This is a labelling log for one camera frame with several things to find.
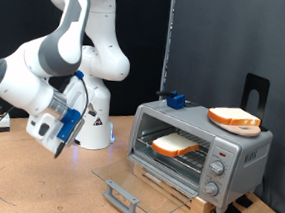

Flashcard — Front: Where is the black metal bookend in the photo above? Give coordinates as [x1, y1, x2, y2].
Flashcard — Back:
[239, 72, 274, 133]

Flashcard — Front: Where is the grey fabric curtain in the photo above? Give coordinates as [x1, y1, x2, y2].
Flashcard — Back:
[154, 0, 285, 213]

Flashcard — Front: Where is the silver oven knob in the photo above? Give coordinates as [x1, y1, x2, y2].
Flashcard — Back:
[209, 160, 226, 177]
[202, 180, 220, 197]

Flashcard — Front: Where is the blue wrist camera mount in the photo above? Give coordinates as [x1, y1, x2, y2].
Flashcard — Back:
[56, 106, 86, 149]

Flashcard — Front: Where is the silver toaster oven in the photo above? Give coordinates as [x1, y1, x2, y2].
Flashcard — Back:
[122, 94, 277, 213]

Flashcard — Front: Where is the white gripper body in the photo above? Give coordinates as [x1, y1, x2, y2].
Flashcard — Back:
[23, 73, 91, 157]

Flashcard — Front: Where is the black foam pad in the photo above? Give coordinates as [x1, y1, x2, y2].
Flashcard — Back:
[213, 201, 243, 213]
[235, 194, 254, 209]

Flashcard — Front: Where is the long black camera cable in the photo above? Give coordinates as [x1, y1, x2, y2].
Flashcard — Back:
[0, 63, 93, 162]

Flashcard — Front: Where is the spatula with blue grip block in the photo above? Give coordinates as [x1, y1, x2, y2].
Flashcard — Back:
[155, 89, 203, 112]

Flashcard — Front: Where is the wire oven rack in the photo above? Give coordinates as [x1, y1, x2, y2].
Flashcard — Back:
[133, 124, 213, 175]

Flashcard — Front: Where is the glass oven door with handle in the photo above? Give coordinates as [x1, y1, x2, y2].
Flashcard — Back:
[87, 149, 203, 213]

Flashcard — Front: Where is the black fabric curtain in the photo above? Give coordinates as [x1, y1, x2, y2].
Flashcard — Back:
[0, 0, 175, 132]

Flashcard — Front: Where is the grey emergency stop box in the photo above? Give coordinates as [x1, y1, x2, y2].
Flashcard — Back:
[0, 105, 13, 134]

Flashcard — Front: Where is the white bread slice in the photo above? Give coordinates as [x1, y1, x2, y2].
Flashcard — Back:
[149, 130, 202, 161]
[206, 105, 263, 129]

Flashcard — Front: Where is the round wooden board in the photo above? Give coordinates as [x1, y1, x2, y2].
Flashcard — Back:
[209, 118, 263, 139]

